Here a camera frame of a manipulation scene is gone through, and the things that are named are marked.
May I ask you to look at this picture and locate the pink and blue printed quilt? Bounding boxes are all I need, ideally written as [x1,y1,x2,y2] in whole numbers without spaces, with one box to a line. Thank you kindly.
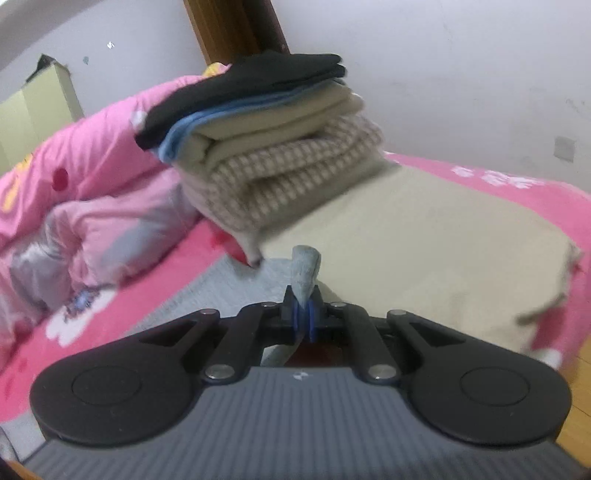
[0,62,232,333]

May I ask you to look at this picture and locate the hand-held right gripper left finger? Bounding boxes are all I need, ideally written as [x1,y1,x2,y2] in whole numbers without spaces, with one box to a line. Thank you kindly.
[134,285,306,386]

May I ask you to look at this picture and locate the beige folded pants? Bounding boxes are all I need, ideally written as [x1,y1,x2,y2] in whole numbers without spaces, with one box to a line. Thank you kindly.
[261,161,583,365]

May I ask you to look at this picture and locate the pink floral blanket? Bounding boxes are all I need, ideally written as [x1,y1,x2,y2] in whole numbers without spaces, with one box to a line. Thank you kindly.
[0,150,591,425]

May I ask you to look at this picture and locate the yellow green wardrobe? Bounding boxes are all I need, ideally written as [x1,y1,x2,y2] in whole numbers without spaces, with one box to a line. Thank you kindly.
[0,54,85,178]

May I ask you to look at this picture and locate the dark wooden door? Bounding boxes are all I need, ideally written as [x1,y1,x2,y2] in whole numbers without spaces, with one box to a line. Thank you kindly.
[184,0,293,65]

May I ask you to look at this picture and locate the blue folded garment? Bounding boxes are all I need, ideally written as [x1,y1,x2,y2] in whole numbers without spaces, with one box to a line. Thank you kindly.
[157,78,347,163]

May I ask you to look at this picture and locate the white wall socket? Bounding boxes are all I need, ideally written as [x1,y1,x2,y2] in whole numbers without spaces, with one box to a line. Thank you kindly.
[553,135,576,163]

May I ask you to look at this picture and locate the stack of folded clothes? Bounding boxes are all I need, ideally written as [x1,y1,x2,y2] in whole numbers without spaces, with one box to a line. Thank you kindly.
[134,53,347,151]

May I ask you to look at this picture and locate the beige folded garment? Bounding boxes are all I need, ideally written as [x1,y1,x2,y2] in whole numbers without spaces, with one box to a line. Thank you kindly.
[178,83,368,178]

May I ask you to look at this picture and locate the checked folded garment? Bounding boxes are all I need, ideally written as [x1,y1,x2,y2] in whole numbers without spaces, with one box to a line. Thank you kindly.
[182,114,385,232]

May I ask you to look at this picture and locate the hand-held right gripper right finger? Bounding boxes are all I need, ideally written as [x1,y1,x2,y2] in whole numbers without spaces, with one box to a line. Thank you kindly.
[306,285,467,386]

